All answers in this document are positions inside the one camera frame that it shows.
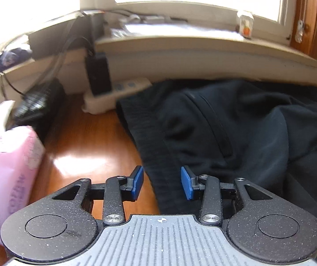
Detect white framed window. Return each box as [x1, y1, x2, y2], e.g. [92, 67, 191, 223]
[79, 0, 298, 39]

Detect blue printed packet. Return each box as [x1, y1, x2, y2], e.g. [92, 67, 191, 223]
[0, 47, 32, 76]

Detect beige window sill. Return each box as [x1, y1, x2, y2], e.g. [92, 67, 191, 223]
[94, 30, 317, 70]

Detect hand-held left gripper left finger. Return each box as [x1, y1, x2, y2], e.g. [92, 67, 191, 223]
[52, 165, 144, 225]

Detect pink tissue pack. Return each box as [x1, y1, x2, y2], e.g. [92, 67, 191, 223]
[0, 100, 46, 246]

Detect black ribbed object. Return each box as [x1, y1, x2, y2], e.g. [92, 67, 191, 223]
[6, 78, 65, 145]

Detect black power adapter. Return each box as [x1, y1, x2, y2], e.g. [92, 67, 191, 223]
[85, 52, 112, 96]

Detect beige power strip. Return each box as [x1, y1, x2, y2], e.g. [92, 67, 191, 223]
[81, 77, 152, 115]

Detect black pants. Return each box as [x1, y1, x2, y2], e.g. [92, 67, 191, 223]
[116, 79, 317, 266]

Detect clear plastic bag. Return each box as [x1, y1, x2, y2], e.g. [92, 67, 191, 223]
[103, 19, 244, 41]

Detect glass jar with orange label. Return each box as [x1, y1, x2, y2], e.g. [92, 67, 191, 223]
[236, 10, 255, 38]

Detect wooden window frame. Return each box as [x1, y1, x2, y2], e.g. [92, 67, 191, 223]
[289, 0, 317, 61]

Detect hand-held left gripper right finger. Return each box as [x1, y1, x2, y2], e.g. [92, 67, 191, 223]
[181, 166, 274, 225]

